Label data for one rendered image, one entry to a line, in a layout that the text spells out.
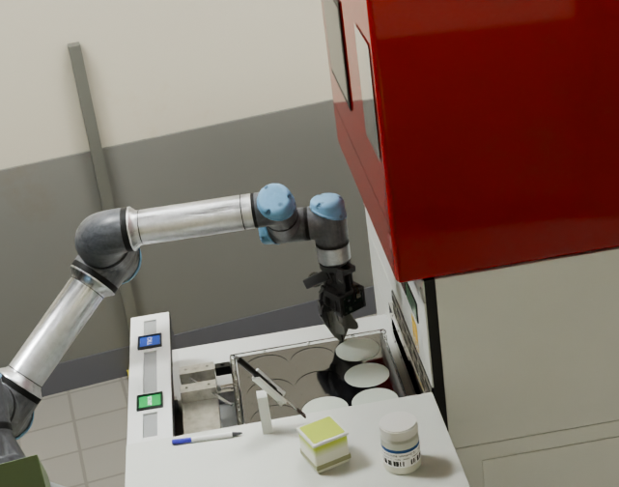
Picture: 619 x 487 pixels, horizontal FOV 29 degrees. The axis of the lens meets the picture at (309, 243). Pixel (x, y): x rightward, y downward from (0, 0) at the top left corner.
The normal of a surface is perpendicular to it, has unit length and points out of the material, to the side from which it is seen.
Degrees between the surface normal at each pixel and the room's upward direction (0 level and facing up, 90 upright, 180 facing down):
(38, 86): 90
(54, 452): 0
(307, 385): 0
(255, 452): 0
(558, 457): 90
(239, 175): 90
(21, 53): 90
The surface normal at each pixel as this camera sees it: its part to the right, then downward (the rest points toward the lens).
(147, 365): -0.12, -0.90
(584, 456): 0.12, 0.41
